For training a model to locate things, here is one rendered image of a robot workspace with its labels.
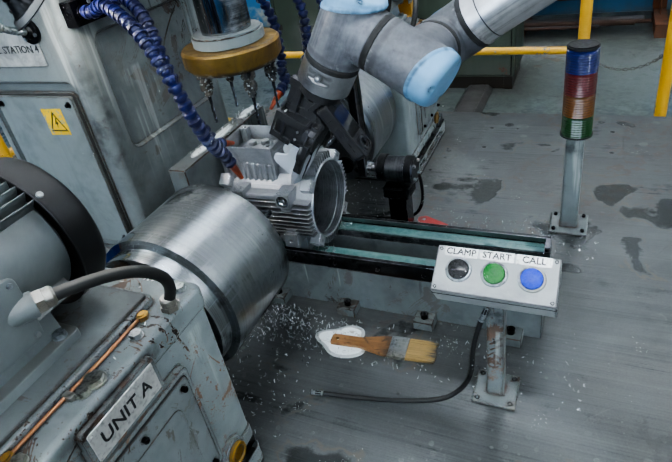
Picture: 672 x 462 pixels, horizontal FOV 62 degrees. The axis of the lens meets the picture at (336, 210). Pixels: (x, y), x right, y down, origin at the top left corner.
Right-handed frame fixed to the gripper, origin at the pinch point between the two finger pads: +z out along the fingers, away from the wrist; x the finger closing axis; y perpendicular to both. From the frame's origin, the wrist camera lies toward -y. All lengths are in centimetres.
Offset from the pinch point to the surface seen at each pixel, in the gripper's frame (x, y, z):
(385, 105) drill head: -38.1, -4.2, -0.7
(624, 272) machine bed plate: -21, -64, -4
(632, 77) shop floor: -340, -115, 59
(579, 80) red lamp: -33, -36, -29
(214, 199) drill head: 19.0, 7.2, -3.8
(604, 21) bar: -435, -91, 59
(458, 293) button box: 19.5, -31.7, -13.2
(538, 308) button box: 19.0, -41.4, -17.7
